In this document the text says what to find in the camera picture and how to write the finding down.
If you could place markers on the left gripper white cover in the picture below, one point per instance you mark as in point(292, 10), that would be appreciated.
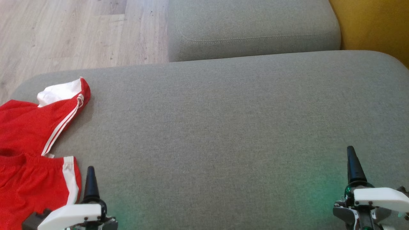
point(70, 215)

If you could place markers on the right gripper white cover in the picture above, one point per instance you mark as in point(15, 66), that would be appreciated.
point(380, 196)

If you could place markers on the red shorts white stripe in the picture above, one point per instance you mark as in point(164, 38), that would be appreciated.
point(32, 188)

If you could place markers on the red t-shirt white sleeves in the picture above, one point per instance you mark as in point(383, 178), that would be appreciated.
point(28, 124)

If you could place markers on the large grey sofa seat cushion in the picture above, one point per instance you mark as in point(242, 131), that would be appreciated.
point(223, 127)

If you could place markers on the small grey sofa cushion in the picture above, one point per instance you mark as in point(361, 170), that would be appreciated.
point(255, 28)

